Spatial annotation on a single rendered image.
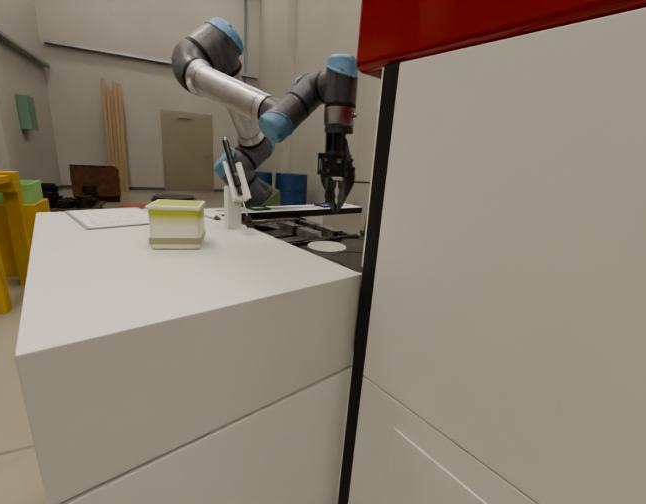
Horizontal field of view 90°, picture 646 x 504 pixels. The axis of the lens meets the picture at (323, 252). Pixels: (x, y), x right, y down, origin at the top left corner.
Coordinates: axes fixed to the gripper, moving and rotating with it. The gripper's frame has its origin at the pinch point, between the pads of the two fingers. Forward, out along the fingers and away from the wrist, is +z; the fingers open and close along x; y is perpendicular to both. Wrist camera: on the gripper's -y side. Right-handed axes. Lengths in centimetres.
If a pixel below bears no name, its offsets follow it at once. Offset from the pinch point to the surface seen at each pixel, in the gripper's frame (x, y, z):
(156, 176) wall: -692, -676, 61
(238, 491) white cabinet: 4, 58, 27
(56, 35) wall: -830, -559, -254
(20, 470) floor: -100, 30, 98
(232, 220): -14.9, 27.2, 0.6
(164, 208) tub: -14.5, 45.8, -4.3
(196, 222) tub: -10.9, 43.5, -2.2
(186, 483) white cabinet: 1, 63, 22
